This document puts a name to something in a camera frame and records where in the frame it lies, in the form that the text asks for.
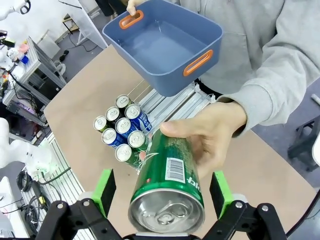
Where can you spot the green right gripper right finger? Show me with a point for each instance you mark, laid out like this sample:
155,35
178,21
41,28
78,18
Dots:
221,192

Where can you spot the green right gripper left finger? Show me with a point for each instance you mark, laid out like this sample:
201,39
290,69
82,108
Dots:
105,190

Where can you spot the blue Pocari Sweat can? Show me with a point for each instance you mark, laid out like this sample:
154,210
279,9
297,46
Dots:
123,125
132,111
109,135

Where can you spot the green soda can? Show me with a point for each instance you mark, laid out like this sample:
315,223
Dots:
162,180
136,138
123,152

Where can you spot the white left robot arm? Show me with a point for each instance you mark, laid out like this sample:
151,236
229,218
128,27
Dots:
25,152

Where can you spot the person's left forearm grey sleeve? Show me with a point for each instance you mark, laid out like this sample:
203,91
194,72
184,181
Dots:
275,95

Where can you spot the person's left hand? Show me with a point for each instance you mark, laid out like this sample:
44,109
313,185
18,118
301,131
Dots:
212,135

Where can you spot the person's right hand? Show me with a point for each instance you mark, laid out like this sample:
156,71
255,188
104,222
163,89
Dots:
133,6

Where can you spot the black stool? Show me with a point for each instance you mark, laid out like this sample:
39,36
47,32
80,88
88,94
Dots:
302,147

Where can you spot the grey hoodie torso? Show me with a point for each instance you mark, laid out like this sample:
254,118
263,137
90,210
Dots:
237,15

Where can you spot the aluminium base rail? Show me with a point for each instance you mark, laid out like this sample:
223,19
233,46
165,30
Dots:
67,185

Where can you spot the aluminium frame rack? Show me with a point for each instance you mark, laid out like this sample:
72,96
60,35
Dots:
35,65

